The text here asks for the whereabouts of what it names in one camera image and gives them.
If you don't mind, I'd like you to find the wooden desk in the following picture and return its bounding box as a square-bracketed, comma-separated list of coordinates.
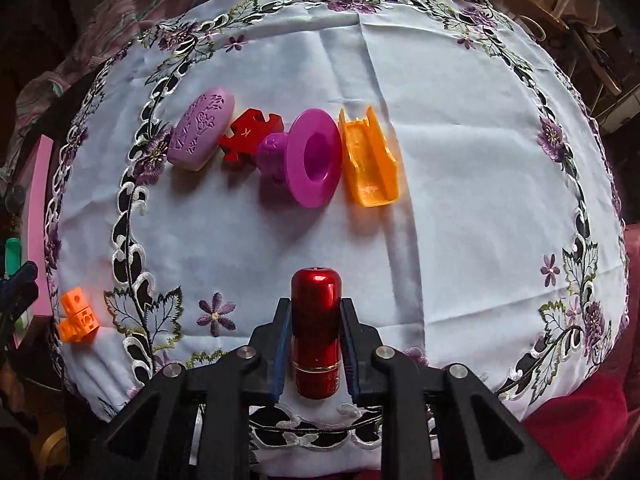
[480, 0, 622, 97]

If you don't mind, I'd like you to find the white embroidered tablecloth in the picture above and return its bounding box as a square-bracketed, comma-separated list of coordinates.
[37, 0, 632, 467]

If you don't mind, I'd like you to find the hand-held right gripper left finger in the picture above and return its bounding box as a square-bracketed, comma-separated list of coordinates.
[102, 297, 293, 480]

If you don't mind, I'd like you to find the green toy cup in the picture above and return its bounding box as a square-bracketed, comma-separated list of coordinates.
[2, 236, 24, 277]

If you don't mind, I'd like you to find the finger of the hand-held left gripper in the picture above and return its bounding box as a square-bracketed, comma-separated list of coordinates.
[0, 260, 41, 362]

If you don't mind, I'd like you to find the purple oval block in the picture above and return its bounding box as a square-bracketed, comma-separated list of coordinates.
[167, 87, 236, 171]

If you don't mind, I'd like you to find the red metal cylinder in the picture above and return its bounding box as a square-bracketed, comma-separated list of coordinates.
[290, 267, 345, 397]

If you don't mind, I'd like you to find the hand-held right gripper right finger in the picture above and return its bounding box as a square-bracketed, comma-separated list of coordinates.
[341, 297, 553, 480]

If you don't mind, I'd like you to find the orange plastic channel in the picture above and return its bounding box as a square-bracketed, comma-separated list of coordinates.
[338, 104, 401, 207]

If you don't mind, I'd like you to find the red blanket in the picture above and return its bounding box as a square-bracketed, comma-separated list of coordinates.
[520, 220, 640, 480]

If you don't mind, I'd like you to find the pink striped bedsheet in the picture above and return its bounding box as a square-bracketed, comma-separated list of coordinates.
[14, 0, 497, 137]

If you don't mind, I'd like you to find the orange connector block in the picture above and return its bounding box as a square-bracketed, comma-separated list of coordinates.
[57, 286, 101, 345]

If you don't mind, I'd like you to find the magenta toy funnel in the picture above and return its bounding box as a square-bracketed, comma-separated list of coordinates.
[257, 108, 344, 210]

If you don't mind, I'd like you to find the red puzzle block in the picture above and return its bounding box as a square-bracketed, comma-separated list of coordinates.
[218, 108, 284, 164]

